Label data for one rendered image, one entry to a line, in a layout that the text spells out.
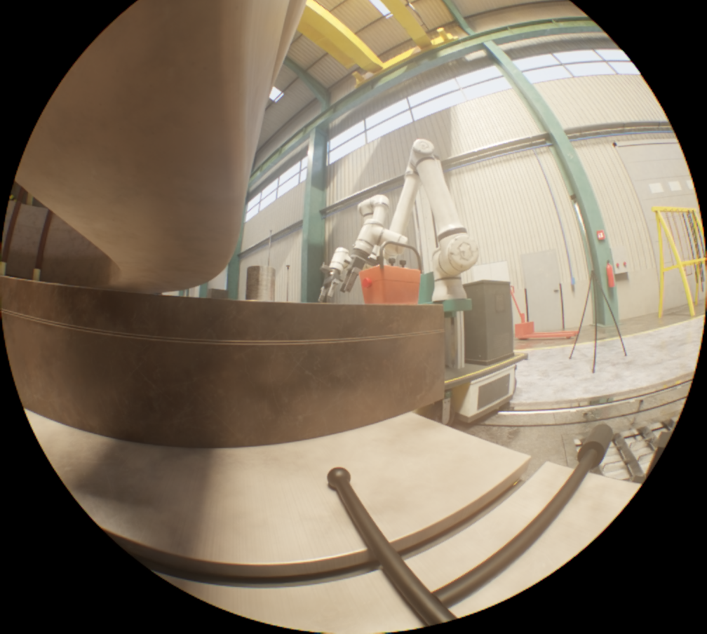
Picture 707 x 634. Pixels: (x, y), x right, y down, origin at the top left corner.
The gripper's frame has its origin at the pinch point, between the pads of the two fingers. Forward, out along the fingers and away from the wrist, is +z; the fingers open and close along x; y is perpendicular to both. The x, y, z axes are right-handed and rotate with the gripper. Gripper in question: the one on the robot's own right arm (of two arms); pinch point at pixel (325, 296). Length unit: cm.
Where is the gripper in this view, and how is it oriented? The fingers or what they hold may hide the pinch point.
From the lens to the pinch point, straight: 136.5
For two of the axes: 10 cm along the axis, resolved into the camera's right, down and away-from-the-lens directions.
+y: 8.2, 4.5, 3.5
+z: -2.7, 8.5, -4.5
